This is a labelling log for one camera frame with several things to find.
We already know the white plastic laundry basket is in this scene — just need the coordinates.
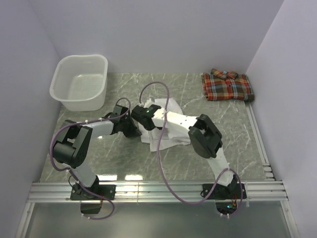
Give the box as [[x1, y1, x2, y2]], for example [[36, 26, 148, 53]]
[[50, 55, 108, 112]]

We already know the plaid flannel shirt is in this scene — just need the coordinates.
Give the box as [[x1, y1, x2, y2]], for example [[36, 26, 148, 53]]
[[201, 68, 255, 102]]

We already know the aluminium mounting rail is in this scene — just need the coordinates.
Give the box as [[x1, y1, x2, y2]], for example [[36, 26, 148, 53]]
[[27, 180, 288, 203]]

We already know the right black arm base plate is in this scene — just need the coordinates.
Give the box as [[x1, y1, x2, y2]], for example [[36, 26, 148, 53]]
[[208, 183, 247, 217]]

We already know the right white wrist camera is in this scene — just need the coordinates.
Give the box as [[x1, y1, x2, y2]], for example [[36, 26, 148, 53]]
[[144, 98, 155, 108]]

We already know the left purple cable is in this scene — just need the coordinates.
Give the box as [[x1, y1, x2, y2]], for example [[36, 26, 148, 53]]
[[49, 98, 132, 221]]

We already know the white long sleeve shirt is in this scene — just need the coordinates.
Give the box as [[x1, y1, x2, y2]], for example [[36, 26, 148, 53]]
[[138, 98, 190, 152]]

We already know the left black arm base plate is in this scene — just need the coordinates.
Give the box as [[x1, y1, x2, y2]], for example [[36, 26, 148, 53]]
[[69, 183, 116, 216]]

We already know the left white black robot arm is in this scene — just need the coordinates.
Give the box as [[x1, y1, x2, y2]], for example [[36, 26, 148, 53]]
[[52, 105, 142, 199]]

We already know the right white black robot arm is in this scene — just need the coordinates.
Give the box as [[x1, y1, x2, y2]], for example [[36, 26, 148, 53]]
[[131, 105, 244, 200]]

